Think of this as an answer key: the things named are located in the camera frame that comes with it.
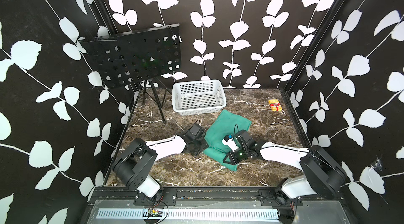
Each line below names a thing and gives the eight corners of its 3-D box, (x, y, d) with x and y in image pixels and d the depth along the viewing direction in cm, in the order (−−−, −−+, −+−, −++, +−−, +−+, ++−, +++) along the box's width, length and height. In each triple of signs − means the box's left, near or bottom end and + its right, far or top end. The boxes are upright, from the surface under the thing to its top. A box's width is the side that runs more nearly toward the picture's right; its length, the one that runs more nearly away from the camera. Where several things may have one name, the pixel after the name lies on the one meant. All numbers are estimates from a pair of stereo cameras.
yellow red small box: (271, 111, 111) (272, 110, 109) (267, 100, 117) (268, 99, 116) (281, 111, 111) (282, 110, 109) (277, 100, 117) (278, 99, 116)
